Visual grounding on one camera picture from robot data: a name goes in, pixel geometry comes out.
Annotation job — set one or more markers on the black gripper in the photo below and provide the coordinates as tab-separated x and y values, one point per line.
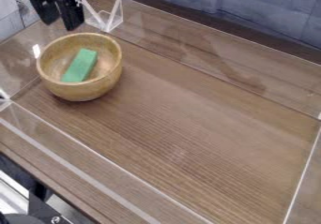
71	12

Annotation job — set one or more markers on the black metal clamp bracket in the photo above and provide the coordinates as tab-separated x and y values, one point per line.
51	210

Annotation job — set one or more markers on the clear acrylic corner bracket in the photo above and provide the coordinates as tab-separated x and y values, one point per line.
103	20

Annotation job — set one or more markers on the clear acrylic enclosure wall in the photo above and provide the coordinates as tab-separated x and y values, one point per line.
224	151

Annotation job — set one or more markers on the green rectangular block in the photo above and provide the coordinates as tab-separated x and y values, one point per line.
81	66

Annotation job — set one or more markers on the wooden bowl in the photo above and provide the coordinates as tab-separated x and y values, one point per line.
55	59

